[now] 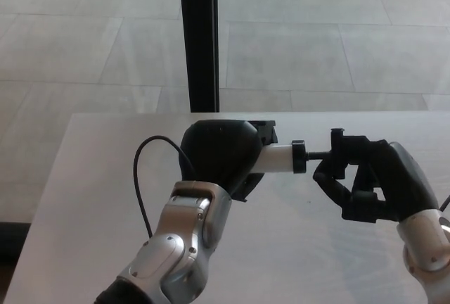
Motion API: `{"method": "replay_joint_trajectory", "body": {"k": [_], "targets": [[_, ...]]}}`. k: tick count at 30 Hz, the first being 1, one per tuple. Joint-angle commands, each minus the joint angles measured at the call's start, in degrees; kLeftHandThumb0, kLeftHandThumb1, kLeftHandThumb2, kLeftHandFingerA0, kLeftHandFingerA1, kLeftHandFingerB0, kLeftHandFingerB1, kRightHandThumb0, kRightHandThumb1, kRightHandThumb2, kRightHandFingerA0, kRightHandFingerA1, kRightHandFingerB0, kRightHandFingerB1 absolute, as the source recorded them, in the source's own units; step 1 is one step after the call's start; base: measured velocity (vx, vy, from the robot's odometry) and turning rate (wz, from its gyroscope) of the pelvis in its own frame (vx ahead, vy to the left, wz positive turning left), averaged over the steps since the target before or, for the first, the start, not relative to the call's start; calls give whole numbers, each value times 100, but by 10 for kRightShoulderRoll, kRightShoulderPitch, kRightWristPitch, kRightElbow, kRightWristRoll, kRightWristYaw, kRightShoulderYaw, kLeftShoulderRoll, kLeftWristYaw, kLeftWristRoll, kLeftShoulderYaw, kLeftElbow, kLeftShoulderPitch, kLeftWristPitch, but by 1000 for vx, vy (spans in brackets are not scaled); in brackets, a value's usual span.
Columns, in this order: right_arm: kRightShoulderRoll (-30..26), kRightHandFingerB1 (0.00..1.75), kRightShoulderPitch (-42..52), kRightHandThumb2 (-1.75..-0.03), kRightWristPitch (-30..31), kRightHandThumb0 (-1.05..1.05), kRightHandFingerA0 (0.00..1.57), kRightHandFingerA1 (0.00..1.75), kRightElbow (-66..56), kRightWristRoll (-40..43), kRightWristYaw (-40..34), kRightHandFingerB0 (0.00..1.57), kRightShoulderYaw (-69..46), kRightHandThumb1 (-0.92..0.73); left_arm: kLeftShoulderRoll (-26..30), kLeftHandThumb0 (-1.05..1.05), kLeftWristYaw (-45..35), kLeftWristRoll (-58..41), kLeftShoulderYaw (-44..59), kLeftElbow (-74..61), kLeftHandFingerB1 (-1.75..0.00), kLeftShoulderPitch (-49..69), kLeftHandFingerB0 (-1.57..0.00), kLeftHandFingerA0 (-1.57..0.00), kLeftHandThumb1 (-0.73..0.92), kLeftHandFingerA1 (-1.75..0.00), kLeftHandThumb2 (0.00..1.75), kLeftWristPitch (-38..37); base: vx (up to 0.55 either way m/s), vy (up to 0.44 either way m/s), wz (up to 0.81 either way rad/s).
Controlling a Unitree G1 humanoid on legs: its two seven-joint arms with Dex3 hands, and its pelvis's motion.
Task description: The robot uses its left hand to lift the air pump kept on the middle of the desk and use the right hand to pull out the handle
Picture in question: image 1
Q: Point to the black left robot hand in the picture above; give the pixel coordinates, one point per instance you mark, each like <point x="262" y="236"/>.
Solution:
<point x="221" y="152"/>

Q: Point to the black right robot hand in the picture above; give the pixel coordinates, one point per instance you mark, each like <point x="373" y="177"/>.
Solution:
<point x="400" y="184"/>

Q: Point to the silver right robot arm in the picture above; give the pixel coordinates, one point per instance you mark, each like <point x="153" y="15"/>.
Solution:
<point x="425" y="244"/>

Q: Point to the black vertical post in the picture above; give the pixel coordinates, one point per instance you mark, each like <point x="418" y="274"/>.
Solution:
<point x="200" y="36"/>

